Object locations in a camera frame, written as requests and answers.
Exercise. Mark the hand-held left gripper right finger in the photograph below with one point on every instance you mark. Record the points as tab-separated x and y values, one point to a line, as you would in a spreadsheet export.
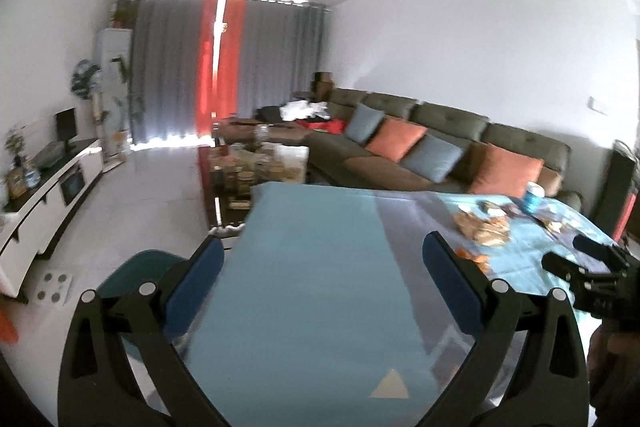
452	277

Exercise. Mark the small brown cushion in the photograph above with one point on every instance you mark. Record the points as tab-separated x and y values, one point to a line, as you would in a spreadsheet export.
550	182

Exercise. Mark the grey and red curtain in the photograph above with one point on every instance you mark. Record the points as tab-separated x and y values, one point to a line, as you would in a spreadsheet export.
170	72

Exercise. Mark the brown cardboard box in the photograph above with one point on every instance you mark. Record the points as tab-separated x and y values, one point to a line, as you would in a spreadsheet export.
323	87

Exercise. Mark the blue cup with white lid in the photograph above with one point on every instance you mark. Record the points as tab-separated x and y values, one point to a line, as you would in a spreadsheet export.
532	199

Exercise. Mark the tall leafy plant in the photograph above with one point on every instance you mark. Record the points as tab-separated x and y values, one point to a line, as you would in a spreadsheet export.
131	102

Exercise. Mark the long brown cushion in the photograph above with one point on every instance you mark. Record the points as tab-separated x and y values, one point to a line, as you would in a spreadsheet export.
385	169

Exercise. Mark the white and black cabinet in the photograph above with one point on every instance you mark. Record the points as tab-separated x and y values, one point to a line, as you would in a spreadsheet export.
45	202

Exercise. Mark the flat orange peel piece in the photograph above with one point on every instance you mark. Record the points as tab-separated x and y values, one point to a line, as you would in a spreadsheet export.
480	259

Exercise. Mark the black garment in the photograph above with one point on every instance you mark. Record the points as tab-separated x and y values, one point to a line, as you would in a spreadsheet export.
270	114

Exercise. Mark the teal chair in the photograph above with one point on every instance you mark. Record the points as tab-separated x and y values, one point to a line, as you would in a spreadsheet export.
135	272

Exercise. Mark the glass jar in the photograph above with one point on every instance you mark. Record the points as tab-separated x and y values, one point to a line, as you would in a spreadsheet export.
261	136

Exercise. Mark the cluttered dark coffee table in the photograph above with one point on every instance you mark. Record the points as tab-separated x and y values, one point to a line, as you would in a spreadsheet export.
240	187

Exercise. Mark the orange cushion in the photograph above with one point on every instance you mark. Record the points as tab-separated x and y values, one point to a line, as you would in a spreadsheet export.
395	139
505	171

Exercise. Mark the vase with flowers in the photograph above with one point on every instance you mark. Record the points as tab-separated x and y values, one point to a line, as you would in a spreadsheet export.
16	147

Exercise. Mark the olive green sofa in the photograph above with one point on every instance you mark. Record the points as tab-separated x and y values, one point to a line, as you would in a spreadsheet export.
450	122

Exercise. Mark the blue patchwork cloth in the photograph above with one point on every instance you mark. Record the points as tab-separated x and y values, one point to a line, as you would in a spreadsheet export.
530	252

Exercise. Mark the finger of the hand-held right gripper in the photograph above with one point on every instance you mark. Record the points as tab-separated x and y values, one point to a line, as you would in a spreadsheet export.
562	268
592	247

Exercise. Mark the black upright appliance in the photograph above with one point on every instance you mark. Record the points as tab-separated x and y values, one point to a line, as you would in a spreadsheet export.
612	192

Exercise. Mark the white floor air conditioner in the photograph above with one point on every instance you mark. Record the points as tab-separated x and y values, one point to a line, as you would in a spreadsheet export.
112	97

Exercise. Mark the white wall switch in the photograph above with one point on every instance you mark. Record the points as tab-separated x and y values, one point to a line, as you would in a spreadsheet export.
597	105

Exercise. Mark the teal and grey tablecloth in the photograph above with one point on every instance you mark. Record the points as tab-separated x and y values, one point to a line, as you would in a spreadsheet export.
310	287

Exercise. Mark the black monitor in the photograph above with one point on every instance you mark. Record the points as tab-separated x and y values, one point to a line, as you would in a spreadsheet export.
66	127

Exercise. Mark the white clothes pile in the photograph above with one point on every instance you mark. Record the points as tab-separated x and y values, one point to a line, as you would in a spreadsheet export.
305	111

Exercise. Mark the small food wrapper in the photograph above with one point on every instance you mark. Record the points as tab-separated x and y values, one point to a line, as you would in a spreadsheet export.
492	208

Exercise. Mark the small potted plant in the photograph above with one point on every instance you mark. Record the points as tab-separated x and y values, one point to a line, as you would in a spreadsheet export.
124	13

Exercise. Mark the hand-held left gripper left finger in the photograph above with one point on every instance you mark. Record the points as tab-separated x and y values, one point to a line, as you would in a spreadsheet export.
197	287

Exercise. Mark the red garment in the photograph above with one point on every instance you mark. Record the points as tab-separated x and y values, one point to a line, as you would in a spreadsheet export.
325	127

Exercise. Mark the white stool with holes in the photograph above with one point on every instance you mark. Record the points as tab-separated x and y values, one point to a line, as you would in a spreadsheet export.
52	288

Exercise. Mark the small blue cushion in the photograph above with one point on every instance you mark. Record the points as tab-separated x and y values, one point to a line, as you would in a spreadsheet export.
365	123

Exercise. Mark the large blue cushion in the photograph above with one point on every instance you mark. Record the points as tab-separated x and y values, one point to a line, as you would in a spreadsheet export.
432	158

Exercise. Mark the person's right hand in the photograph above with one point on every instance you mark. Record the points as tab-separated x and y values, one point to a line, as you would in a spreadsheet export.
615	372

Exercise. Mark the white plastic bag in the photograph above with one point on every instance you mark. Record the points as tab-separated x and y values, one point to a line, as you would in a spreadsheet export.
290	162

